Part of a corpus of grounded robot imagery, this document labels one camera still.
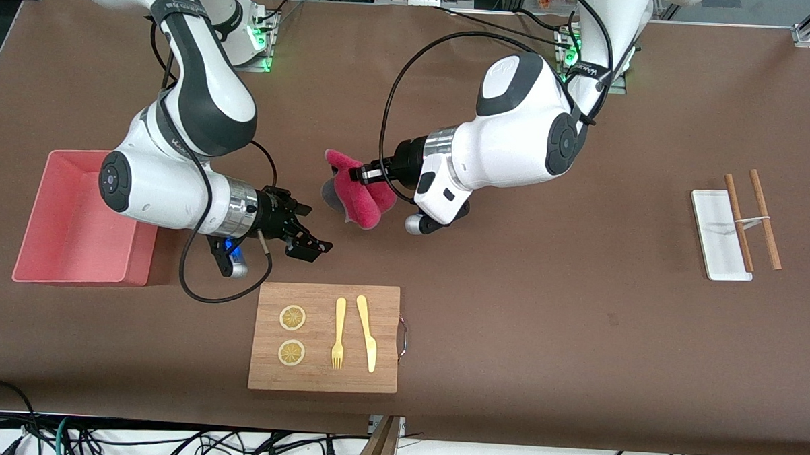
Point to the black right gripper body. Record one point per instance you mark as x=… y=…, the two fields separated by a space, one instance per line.
x=274 y=213

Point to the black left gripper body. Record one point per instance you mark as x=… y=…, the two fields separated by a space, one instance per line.
x=406 y=159

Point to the pink plastic bin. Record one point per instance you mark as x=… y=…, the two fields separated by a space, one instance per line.
x=68 y=236

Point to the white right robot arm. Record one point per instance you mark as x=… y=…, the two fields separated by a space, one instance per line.
x=207 y=99

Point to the black power plug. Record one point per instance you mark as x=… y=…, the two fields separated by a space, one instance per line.
x=330 y=454

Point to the wooden cutting board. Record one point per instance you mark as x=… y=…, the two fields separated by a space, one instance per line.
x=319 y=379

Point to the yellow plastic knife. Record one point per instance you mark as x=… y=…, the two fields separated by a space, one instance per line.
x=367 y=334

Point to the red cloth with grey edge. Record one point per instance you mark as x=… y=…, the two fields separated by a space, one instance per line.
x=362 y=206

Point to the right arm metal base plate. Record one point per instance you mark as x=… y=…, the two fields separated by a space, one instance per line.
x=259 y=64

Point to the yellow plastic fork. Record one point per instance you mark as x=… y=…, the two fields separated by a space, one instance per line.
x=340 y=319

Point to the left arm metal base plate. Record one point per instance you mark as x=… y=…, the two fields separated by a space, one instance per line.
x=619 y=89

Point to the white rectangular tray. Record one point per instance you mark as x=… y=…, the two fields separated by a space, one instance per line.
x=714 y=245

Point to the thin white strip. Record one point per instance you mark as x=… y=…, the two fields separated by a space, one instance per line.
x=752 y=220

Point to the lemon slice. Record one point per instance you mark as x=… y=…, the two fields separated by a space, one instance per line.
x=291 y=353
x=293 y=318

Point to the wooden plank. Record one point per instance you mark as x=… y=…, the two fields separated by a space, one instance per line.
x=380 y=449

